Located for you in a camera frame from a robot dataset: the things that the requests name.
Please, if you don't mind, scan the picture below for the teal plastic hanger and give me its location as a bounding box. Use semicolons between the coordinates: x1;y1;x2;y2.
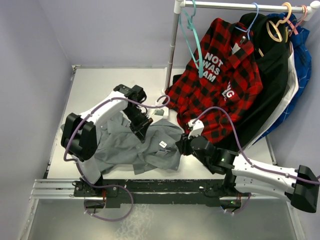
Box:
178;0;205;78

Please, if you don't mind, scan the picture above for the beige wooden hanger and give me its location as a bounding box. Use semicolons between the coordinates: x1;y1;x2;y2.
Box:
252;2;292;59

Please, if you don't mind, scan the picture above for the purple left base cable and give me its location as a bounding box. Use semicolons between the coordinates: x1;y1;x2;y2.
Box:
83;182;135;222

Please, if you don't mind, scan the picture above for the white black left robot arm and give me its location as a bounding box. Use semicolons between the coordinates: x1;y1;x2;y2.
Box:
60;84;153;196

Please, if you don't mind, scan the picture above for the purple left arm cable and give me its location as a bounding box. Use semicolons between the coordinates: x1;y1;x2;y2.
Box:
62;94;171;181

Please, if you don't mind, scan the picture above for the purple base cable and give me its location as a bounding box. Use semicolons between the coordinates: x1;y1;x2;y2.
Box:
223;191;253;216
83;182;135;222

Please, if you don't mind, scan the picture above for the pink plastic hanger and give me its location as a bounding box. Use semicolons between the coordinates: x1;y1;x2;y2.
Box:
286;5;308;36

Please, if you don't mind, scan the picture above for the light blue wire hanger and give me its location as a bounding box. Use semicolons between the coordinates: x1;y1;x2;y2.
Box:
234;2;259;41

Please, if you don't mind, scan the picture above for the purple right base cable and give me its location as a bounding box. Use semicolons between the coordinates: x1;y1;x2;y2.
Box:
223;191;253;216

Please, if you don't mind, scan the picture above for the grey button-up shirt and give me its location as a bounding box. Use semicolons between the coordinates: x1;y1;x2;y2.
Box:
94;112;183;175

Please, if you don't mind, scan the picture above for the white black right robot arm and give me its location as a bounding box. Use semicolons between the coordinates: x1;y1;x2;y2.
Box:
175;133;320;213

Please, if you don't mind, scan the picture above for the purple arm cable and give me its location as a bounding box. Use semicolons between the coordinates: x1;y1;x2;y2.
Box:
191;106;320;186
62;94;171;181

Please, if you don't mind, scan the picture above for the aluminium extrusion rail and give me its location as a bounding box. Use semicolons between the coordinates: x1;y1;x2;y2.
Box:
31;177;290;202

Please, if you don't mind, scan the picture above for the silver clothes rack frame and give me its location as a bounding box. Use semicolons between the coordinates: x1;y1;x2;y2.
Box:
162;0;320;93

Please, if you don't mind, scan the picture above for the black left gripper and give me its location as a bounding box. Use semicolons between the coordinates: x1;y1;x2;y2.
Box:
122;106;153;143

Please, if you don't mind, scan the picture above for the white hanging shirt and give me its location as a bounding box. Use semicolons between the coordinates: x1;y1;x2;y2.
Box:
244;41;299;150

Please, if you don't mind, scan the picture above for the red black plaid shirt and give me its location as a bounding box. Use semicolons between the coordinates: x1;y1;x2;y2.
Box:
165;18;263;144

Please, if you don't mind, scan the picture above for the black hanging shirt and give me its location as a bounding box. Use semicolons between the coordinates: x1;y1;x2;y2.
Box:
172;12;292;175

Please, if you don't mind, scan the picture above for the white woven size label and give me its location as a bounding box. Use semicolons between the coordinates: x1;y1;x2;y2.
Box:
159;141;167;148

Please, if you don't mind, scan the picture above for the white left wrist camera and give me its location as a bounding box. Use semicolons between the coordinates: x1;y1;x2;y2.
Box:
148;100;168;118

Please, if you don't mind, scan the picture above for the blue checked shirt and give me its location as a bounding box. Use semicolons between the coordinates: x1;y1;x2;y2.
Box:
254;12;313;146

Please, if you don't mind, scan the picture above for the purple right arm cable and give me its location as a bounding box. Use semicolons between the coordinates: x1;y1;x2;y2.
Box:
191;106;320;186

